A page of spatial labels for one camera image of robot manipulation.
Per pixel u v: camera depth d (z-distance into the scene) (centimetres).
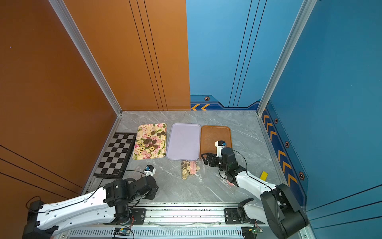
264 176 87
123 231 72
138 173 66
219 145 78
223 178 76
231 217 72
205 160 78
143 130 109
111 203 50
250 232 71
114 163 90
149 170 69
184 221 73
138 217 74
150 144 100
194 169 87
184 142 102
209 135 105
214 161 77
